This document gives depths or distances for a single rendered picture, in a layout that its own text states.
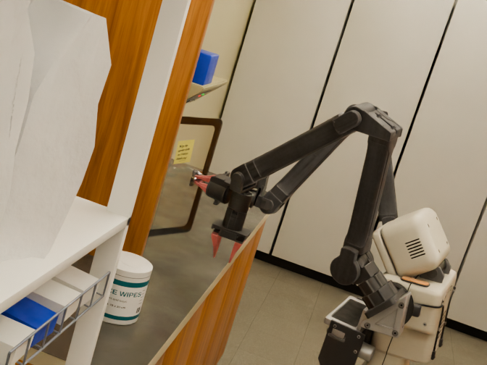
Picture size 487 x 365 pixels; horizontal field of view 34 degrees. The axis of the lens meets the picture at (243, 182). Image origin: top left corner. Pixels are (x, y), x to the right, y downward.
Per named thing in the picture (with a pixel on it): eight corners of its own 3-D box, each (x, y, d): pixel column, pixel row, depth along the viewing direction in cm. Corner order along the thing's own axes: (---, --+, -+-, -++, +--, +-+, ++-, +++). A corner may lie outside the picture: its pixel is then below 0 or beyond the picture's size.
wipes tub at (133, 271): (80, 313, 201) (94, 258, 197) (99, 296, 213) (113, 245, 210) (127, 331, 199) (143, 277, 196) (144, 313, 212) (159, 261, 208)
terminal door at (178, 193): (124, 238, 245) (158, 114, 236) (188, 231, 270) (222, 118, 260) (126, 240, 245) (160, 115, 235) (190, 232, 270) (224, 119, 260)
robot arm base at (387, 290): (395, 303, 195) (406, 291, 206) (377, 274, 196) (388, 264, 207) (366, 319, 198) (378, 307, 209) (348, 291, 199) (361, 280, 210)
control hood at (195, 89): (157, 108, 234) (166, 74, 232) (187, 98, 265) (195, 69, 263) (193, 120, 233) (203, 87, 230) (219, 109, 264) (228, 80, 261)
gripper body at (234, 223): (215, 224, 226) (222, 200, 224) (249, 236, 224) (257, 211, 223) (209, 229, 220) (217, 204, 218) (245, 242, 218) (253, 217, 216)
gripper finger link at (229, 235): (215, 253, 227) (225, 222, 225) (239, 261, 227) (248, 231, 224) (209, 259, 221) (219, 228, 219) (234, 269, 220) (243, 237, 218)
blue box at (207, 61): (171, 75, 234) (179, 45, 232) (180, 73, 244) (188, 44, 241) (203, 85, 233) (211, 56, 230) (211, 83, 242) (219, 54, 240)
